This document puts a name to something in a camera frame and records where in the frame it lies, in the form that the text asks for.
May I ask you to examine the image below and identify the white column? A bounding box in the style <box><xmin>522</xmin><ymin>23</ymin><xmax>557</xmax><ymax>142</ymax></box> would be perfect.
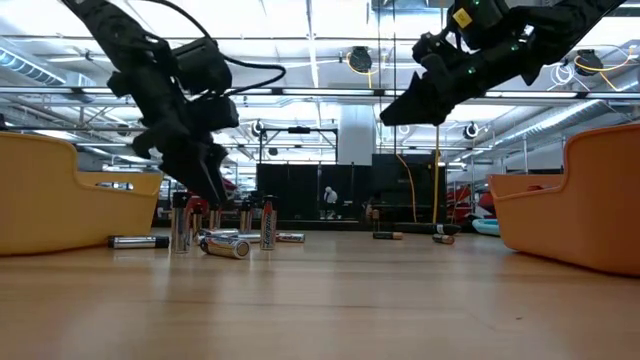
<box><xmin>338</xmin><ymin>104</ymin><xmax>376</xmax><ymax>166</ymax></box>

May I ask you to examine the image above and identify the black cylinder white label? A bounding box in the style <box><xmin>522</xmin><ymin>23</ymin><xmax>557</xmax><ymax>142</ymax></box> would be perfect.
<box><xmin>399</xmin><ymin>222</ymin><xmax>462</xmax><ymax>237</ymax></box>

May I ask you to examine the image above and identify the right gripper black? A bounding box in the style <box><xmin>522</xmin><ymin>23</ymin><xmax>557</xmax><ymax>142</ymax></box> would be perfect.
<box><xmin>380</xmin><ymin>29</ymin><xmax>531</xmax><ymax>127</ymax></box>

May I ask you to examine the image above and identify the person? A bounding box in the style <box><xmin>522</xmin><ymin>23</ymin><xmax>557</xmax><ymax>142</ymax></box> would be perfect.
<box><xmin>323</xmin><ymin>186</ymin><xmax>339</xmax><ymax>220</ymax></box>

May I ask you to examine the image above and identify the silver red Energizer battery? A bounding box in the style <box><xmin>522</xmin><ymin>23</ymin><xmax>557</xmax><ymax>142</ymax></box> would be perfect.
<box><xmin>260</xmin><ymin>195</ymin><xmax>278</xmax><ymax>252</ymax></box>

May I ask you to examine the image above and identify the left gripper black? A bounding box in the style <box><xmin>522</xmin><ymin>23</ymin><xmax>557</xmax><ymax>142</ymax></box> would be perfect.
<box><xmin>107</xmin><ymin>59</ymin><xmax>240</xmax><ymax>205</ymax></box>

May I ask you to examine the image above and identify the silver battery black end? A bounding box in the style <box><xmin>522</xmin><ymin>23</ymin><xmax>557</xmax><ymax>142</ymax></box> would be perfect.
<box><xmin>107</xmin><ymin>235</ymin><xmax>171</xmax><ymax>250</ymax></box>

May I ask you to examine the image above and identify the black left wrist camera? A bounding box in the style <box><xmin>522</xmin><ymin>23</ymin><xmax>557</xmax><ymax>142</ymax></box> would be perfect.
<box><xmin>171</xmin><ymin>37</ymin><xmax>234</xmax><ymax>95</ymax></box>

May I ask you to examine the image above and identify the thin black hanging cable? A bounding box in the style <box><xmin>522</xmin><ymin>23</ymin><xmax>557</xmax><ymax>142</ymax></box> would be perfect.
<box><xmin>391</xmin><ymin>0</ymin><xmax>398</xmax><ymax>101</ymax></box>
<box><xmin>378</xmin><ymin>0</ymin><xmax>385</xmax><ymax>119</ymax></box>

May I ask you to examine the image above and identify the red bins stack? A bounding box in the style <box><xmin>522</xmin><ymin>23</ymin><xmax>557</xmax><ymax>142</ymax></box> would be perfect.
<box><xmin>447</xmin><ymin>182</ymin><xmax>499</xmax><ymax>224</ymax></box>

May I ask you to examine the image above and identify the yellow curved cable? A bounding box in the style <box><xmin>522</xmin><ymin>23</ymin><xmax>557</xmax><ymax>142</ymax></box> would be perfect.
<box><xmin>397</xmin><ymin>154</ymin><xmax>418</xmax><ymax>224</ymax></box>

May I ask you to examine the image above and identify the yellow plastic bin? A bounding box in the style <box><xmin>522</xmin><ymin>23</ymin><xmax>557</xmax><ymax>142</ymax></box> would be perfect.
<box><xmin>0</xmin><ymin>132</ymin><xmax>165</xmax><ymax>257</ymax></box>

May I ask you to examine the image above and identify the black overhead rig frame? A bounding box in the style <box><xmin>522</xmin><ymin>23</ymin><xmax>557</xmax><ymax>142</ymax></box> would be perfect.
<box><xmin>258</xmin><ymin>127</ymin><xmax>340</xmax><ymax>165</ymax></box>

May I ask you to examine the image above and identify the black aluminium table frame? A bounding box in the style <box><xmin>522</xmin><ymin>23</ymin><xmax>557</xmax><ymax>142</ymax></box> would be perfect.
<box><xmin>152</xmin><ymin>219</ymin><xmax>401</xmax><ymax>232</ymax></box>

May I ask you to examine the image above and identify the orange plastic bin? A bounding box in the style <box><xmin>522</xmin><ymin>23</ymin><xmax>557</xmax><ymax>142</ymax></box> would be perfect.
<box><xmin>488</xmin><ymin>123</ymin><xmax>640</xmax><ymax>278</ymax></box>

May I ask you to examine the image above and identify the teal tub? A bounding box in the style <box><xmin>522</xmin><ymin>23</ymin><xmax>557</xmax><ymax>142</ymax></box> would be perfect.
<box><xmin>471</xmin><ymin>218</ymin><xmax>505</xmax><ymax>238</ymax></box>

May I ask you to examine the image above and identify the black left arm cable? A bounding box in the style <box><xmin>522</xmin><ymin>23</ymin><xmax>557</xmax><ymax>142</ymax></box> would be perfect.
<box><xmin>134</xmin><ymin>0</ymin><xmax>287</xmax><ymax>97</ymax></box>

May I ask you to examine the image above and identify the large silver battery black cap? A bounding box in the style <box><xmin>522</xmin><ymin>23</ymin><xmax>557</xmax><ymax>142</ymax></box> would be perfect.
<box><xmin>170</xmin><ymin>192</ymin><xmax>193</xmax><ymax>255</ymax></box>

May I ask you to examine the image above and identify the black partition wall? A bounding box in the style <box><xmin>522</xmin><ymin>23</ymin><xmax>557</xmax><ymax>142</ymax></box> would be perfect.
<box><xmin>256</xmin><ymin>153</ymin><xmax>448</xmax><ymax>224</ymax></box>

